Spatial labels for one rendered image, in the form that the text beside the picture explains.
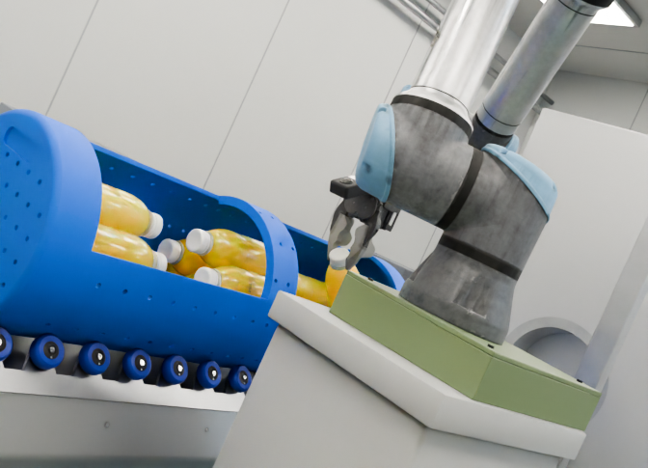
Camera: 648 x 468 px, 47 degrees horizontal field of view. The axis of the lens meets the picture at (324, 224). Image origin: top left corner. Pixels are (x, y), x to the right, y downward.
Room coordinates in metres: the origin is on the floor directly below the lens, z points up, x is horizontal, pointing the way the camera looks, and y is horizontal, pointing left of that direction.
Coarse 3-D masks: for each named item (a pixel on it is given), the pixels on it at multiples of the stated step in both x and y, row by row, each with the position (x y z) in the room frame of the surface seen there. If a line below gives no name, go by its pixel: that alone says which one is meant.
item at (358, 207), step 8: (352, 200) 1.42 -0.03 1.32; (360, 200) 1.41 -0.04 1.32; (368, 200) 1.40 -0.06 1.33; (376, 200) 1.39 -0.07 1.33; (352, 208) 1.41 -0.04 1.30; (360, 208) 1.40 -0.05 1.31; (368, 208) 1.39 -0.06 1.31; (376, 208) 1.40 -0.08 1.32; (384, 208) 1.42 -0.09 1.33; (392, 208) 1.42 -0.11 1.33; (352, 216) 1.42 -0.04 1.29; (360, 216) 1.40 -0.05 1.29; (368, 216) 1.39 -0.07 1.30; (384, 216) 1.43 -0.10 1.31; (384, 224) 1.44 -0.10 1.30; (392, 224) 1.44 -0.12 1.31
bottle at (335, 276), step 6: (330, 264) 1.42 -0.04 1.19; (330, 270) 1.42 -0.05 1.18; (336, 270) 1.41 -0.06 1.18; (342, 270) 1.41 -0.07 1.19; (354, 270) 1.42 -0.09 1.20; (330, 276) 1.42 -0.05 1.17; (336, 276) 1.41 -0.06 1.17; (342, 276) 1.41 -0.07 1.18; (330, 282) 1.42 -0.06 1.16; (336, 282) 1.41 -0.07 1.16; (330, 288) 1.43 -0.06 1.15; (336, 288) 1.42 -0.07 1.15; (330, 294) 1.44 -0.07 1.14; (336, 294) 1.43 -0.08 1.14; (330, 300) 1.45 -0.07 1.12; (330, 306) 1.46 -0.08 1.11
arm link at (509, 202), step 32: (480, 160) 0.96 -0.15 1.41; (512, 160) 0.95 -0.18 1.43; (480, 192) 0.94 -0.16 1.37; (512, 192) 0.94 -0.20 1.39; (544, 192) 0.95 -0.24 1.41; (448, 224) 0.97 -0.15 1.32; (480, 224) 0.95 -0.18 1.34; (512, 224) 0.94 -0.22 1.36; (544, 224) 0.98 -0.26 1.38; (512, 256) 0.95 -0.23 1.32
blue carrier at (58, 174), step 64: (0, 128) 0.97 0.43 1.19; (64, 128) 0.94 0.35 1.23; (0, 192) 0.93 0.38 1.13; (64, 192) 0.87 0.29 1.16; (128, 192) 1.22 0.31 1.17; (192, 192) 1.26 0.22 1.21; (0, 256) 0.90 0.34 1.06; (64, 256) 0.88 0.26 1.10; (320, 256) 1.62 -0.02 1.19; (0, 320) 0.89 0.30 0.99; (64, 320) 0.94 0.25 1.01; (128, 320) 1.00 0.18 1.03; (192, 320) 1.07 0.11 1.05; (256, 320) 1.17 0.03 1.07
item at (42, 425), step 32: (224, 384) 1.31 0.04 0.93; (0, 416) 0.91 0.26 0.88; (32, 416) 0.94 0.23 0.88; (64, 416) 0.98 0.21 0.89; (96, 416) 1.02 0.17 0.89; (128, 416) 1.06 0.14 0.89; (160, 416) 1.11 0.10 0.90; (192, 416) 1.16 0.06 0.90; (224, 416) 1.22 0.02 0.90; (0, 448) 0.91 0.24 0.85; (32, 448) 0.94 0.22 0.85; (64, 448) 0.98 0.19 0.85; (96, 448) 1.02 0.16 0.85; (128, 448) 1.06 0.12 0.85; (160, 448) 1.11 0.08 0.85; (192, 448) 1.16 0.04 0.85
